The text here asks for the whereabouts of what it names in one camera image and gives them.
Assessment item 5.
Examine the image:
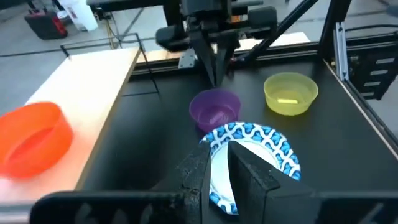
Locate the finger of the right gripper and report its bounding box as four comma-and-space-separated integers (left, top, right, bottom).
216, 32, 241, 87
188, 29, 216, 87

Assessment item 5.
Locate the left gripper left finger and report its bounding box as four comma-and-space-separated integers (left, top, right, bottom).
167, 142, 213, 224

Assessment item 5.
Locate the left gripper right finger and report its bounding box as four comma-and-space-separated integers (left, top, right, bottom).
227, 139, 322, 224

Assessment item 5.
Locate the blue patterned paper bowl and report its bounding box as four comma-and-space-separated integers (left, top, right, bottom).
198, 121, 302, 216

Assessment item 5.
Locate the purple plastic bowl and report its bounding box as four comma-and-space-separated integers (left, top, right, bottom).
188, 88, 242, 133

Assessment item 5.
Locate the yellow plastic bowl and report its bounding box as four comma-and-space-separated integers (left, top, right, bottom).
263, 72, 319, 117

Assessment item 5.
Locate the silver aluminium extrusion bar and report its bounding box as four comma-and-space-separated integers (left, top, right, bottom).
334, 21, 349, 82

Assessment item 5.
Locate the black vented box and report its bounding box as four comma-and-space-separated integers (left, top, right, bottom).
346, 46, 398, 101

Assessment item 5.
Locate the white plastic container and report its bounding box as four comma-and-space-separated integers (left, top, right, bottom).
58, 0, 100, 32

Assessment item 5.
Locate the orange plastic bowl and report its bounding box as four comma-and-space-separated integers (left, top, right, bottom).
0, 101, 75, 180

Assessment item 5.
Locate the red and black tool case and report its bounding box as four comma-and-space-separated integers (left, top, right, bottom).
24, 8, 68, 40

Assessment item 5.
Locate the silver metal bracket plate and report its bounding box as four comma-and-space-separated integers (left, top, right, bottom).
178, 49, 197, 70

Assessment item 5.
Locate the black aluminium table frame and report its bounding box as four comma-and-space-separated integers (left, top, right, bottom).
130, 0, 398, 159

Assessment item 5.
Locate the wooden shelf with black frame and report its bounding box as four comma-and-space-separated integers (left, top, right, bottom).
0, 32, 160, 203

